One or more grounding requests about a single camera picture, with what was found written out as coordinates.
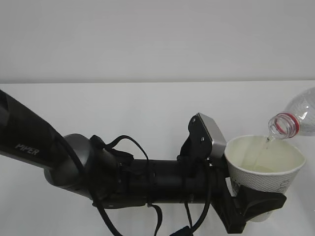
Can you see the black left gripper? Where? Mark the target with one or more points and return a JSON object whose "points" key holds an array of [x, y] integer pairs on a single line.
{"points": [[253, 203]]}

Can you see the white paper coffee cup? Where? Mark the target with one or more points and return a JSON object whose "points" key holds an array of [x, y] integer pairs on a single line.
{"points": [[263, 165]]}

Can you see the clear Nongfu Spring water bottle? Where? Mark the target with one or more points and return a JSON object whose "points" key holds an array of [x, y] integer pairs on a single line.
{"points": [[297, 118]]}

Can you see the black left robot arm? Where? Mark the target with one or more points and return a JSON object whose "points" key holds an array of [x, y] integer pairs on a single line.
{"points": [[114, 179]]}

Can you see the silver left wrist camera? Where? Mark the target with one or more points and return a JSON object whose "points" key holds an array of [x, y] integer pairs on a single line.
{"points": [[205, 141]]}

